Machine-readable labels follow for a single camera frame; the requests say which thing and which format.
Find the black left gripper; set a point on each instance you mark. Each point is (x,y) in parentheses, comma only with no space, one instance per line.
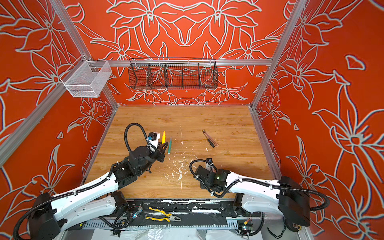
(160,151)

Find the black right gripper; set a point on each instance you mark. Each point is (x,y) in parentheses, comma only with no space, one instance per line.
(202,186)

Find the orange highlighter pen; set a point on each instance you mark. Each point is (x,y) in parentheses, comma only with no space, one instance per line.
(164,137)

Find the green marker pen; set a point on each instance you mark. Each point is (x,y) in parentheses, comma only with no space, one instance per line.
(170,146)

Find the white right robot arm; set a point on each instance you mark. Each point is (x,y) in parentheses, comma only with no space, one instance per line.
(282,197)

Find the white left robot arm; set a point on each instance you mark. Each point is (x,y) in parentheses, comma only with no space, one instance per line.
(52,214)

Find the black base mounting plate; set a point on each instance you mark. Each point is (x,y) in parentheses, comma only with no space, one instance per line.
(191,211)

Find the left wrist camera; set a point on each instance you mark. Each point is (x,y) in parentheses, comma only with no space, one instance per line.
(154,138)

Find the yellow handled pliers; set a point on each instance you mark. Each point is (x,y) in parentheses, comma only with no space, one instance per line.
(164,216)

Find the grey slotted cable duct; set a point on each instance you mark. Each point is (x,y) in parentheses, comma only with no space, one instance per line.
(98,224)

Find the black wire mesh basket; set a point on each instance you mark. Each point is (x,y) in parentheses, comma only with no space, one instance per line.
(173,74)

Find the white wire mesh basket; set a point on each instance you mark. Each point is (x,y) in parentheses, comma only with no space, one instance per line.
(86,79)

